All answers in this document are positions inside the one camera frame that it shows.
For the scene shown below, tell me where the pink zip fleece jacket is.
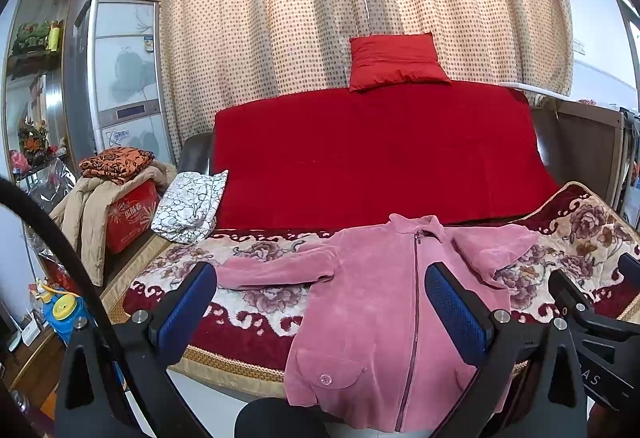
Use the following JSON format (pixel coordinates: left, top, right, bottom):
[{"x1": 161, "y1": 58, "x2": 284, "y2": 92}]
[{"x1": 217, "y1": 215, "x2": 538, "y2": 432}]

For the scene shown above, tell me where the blue yellow toy container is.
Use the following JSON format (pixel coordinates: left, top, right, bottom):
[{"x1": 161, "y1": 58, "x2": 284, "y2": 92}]
[{"x1": 37, "y1": 283, "x2": 93, "y2": 346}]

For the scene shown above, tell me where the brown wooden side cabinet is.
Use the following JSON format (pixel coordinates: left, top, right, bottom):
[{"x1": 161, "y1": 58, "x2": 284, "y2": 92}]
[{"x1": 532, "y1": 98, "x2": 632, "y2": 207}]

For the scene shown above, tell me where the floral red cream blanket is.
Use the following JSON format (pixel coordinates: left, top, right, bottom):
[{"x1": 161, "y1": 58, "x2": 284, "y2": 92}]
[{"x1": 101, "y1": 181, "x2": 639, "y2": 397}]

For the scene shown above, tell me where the red cardboard gift box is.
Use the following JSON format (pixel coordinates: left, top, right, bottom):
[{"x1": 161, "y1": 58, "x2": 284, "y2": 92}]
[{"x1": 106, "y1": 180, "x2": 160, "y2": 254}]

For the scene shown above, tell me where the red sofa cover cloth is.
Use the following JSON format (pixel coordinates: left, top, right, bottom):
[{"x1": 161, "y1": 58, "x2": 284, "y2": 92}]
[{"x1": 213, "y1": 81, "x2": 558, "y2": 231}]

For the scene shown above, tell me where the beige coat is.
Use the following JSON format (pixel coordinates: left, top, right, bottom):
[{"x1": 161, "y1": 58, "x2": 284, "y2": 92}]
[{"x1": 50, "y1": 161, "x2": 177, "y2": 286}]

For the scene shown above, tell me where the white black patterned cloth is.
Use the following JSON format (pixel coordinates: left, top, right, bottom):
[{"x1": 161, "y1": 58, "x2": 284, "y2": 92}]
[{"x1": 151, "y1": 170, "x2": 228, "y2": 245}]

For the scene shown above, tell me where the orange black folded cloth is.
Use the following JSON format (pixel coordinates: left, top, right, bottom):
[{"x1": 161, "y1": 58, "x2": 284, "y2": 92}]
[{"x1": 79, "y1": 146, "x2": 154, "y2": 184}]

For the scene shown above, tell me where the wooden display cabinet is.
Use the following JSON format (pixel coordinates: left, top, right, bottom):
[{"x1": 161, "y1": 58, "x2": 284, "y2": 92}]
[{"x1": 1, "y1": 0, "x2": 73, "y2": 184}]

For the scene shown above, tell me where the red square pillow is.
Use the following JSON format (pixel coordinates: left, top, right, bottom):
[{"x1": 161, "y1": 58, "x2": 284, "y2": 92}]
[{"x1": 349, "y1": 32, "x2": 450, "y2": 92}]

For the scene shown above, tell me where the silver white refrigerator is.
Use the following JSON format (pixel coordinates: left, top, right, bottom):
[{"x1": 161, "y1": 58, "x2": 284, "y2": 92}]
[{"x1": 64, "y1": 0, "x2": 175, "y2": 163}]

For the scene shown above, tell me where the cream dotted curtain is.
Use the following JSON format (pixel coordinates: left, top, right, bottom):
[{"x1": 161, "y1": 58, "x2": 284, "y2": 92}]
[{"x1": 155, "y1": 0, "x2": 574, "y2": 150}]

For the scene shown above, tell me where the black cable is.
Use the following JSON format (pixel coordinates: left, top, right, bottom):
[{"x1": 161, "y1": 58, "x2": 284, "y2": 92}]
[{"x1": 0, "y1": 177, "x2": 214, "y2": 438}]

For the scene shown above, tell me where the dark sofa frame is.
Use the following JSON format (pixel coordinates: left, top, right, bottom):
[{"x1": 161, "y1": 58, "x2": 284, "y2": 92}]
[{"x1": 178, "y1": 131, "x2": 215, "y2": 176}]

